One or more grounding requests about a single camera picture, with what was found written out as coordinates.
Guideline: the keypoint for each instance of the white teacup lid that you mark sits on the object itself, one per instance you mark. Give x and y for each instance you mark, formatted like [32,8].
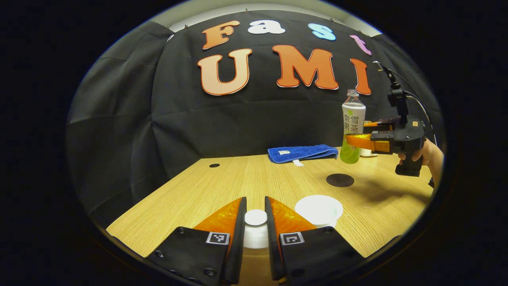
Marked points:
[256,234]

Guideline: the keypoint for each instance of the blue towel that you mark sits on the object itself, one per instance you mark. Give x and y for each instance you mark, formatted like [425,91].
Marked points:
[301,153]

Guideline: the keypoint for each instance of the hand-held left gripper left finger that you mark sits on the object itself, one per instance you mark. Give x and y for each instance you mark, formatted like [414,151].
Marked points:
[237,246]

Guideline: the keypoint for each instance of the dark round coaster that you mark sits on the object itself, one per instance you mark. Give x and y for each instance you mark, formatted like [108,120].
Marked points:
[340,180]

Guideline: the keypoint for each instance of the clear green label water bottle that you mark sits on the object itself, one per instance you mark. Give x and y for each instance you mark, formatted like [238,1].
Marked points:
[353,119]

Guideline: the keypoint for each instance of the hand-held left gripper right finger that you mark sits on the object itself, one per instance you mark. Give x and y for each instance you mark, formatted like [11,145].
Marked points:
[272,246]

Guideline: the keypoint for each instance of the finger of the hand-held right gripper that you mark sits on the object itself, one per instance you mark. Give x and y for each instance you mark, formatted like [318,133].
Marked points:
[381,139]
[383,125]

